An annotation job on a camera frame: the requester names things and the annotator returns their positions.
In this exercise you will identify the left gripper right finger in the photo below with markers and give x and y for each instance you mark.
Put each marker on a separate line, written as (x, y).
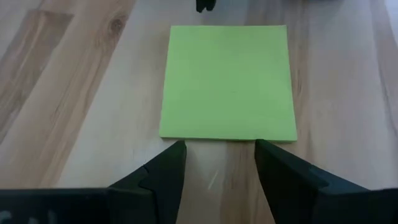
(286, 189)

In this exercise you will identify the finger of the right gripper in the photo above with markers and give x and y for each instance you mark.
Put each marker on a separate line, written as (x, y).
(205, 4)

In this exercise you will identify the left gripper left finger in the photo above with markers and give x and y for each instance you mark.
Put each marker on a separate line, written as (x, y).
(161, 189)

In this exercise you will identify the green sticky note pad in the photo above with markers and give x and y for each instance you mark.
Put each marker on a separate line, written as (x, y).
(228, 84)

